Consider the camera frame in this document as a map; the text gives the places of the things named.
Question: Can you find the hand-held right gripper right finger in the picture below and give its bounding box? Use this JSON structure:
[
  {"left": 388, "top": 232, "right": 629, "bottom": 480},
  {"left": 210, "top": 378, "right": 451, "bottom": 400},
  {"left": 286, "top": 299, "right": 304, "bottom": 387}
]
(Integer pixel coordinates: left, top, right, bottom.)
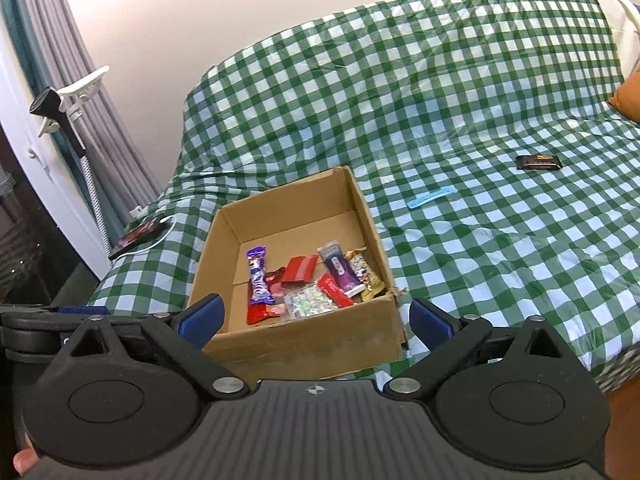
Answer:
[{"left": 382, "top": 297, "right": 583, "bottom": 403}]

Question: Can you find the dark brown snack packet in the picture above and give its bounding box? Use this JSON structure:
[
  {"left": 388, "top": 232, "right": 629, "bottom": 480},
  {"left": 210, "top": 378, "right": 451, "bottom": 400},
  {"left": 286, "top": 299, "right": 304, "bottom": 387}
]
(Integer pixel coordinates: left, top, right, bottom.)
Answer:
[{"left": 516, "top": 154, "right": 562, "bottom": 171}]

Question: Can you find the black lamp head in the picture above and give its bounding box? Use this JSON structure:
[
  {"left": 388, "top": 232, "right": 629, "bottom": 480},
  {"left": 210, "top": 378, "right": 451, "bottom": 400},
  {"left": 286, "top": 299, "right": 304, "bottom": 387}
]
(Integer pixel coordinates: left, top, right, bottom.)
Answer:
[{"left": 29, "top": 87, "right": 87, "bottom": 158}]

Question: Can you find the red striped snack packet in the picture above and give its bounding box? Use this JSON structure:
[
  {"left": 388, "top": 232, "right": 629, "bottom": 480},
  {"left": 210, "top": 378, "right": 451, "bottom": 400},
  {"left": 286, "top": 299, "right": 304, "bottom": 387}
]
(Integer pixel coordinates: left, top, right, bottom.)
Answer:
[{"left": 280, "top": 255, "right": 321, "bottom": 288}]

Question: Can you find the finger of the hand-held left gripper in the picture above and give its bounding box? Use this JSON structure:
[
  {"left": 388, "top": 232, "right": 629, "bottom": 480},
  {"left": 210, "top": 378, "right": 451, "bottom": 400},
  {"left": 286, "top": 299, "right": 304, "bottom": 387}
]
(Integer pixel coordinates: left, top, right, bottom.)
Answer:
[{"left": 0, "top": 303, "right": 110, "bottom": 322}]

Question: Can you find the silver purple snack packet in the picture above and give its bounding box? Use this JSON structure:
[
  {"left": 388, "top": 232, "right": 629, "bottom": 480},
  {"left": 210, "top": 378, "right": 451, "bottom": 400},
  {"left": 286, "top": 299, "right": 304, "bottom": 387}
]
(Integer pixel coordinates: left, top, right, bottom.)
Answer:
[{"left": 317, "top": 242, "right": 367, "bottom": 297}]

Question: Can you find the grey curtain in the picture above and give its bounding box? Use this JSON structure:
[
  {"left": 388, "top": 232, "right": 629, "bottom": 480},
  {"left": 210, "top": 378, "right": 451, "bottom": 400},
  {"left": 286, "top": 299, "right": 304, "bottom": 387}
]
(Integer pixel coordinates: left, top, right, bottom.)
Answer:
[{"left": 0, "top": 0, "right": 163, "bottom": 261}]

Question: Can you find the white clamp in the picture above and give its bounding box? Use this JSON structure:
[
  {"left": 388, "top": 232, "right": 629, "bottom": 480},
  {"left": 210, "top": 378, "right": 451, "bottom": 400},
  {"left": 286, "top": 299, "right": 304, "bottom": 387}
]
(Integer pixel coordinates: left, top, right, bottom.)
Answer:
[{"left": 37, "top": 66, "right": 111, "bottom": 137}]

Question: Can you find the white pillow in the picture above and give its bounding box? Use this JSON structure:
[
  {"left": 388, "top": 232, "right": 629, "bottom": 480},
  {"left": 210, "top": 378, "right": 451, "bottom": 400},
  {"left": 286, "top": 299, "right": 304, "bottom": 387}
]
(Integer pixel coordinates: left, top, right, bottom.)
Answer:
[{"left": 594, "top": 0, "right": 640, "bottom": 78}]

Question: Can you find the dark smartphone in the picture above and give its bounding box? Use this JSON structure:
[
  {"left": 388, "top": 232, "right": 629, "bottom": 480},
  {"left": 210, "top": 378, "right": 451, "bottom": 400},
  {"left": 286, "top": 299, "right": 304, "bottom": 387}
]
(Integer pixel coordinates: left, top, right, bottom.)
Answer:
[{"left": 108, "top": 214, "right": 168, "bottom": 261}]

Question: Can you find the clear bag of candies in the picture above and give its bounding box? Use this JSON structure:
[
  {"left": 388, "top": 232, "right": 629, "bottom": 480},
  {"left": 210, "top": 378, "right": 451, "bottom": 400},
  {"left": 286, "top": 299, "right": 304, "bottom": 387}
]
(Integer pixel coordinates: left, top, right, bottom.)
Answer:
[{"left": 283, "top": 282, "right": 337, "bottom": 320}]

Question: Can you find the yellow snack bar packet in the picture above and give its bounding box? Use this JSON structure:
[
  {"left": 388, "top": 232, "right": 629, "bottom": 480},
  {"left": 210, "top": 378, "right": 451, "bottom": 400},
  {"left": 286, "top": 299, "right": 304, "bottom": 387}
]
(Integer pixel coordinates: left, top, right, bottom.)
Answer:
[{"left": 347, "top": 250, "right": 386, "bottom": 302}]

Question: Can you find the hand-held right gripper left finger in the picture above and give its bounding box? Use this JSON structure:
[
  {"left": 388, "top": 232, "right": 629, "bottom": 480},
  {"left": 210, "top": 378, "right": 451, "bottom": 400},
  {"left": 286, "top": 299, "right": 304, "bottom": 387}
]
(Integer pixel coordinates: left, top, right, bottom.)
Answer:
[{"left": 47, "top": 294, "right": 253, "bottom": 402}]

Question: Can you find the cardboard box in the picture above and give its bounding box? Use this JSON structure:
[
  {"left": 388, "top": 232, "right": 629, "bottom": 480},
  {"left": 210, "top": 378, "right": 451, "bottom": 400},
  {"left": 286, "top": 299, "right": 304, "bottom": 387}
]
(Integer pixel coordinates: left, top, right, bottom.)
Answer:
[{"left": 186, "top": 166, "right": 408, "bottom": 381}]

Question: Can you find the orange pillow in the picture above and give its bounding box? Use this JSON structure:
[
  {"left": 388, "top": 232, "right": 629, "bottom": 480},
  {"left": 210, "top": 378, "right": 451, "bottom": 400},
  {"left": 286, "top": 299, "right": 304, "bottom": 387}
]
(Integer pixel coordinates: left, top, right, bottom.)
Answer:
[{"left": 607, "top": 67, "right": 640, "bottom": 123}]

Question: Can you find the red stick snack packet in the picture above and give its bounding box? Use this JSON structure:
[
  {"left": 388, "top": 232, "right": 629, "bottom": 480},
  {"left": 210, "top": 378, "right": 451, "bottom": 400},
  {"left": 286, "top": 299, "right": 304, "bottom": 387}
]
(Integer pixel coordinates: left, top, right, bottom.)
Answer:
[{"left": 316, "top": 274, "right": 357, "bottom": 308}]

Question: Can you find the light blue snack packet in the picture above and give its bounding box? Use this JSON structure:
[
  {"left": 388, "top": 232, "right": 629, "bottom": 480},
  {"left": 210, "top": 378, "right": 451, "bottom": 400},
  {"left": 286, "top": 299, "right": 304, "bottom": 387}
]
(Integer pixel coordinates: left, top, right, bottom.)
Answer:
[{"left": 406, "top": 185, "right": 457, "bottom": 210}]

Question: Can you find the plain red snack packet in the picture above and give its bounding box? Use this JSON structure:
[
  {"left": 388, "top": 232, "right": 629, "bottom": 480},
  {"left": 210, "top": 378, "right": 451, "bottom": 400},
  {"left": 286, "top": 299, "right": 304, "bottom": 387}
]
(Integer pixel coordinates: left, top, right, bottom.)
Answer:
[{"left": 246, "top": 267, "right": 287, "bottom": 326}]

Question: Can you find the striped flexible lamp pole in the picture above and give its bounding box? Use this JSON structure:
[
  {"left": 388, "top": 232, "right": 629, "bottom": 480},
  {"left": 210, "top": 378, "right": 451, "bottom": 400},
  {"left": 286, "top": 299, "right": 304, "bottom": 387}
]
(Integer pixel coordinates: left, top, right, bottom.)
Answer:
[{"left": 80, "top": 152, "right": 112, "bottom": 257}]

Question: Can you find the person's left hand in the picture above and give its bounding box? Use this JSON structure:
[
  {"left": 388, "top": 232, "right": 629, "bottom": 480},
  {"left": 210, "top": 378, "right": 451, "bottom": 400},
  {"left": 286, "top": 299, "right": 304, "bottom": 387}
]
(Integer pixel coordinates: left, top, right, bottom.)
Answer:
[{"left": 12, "top": 435, "right": 45, "bottom": 479}]

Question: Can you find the white charging cable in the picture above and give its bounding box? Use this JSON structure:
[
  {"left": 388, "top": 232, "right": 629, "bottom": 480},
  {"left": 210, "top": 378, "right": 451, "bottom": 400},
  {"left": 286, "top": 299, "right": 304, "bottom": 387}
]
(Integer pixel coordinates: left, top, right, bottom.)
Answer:
[{"left": 122, "top": 205, "right": 177, "bottom": 258}]

